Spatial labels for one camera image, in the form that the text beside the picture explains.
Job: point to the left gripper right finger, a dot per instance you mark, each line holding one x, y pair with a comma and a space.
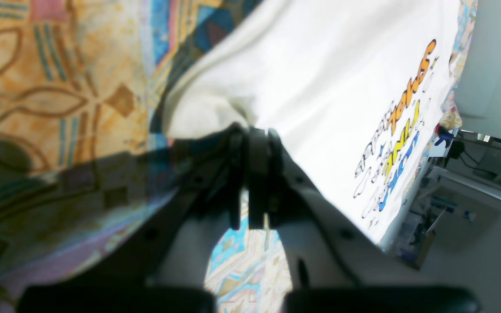
333, 266

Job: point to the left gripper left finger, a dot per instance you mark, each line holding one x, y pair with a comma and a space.
161, 267

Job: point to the white printed T-shirt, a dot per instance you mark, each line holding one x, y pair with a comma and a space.
354, 88

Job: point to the patterned tile tablecloth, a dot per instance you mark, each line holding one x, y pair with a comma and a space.
84, 162

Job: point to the blue clamp upper left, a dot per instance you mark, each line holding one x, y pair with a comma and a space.
442, 136

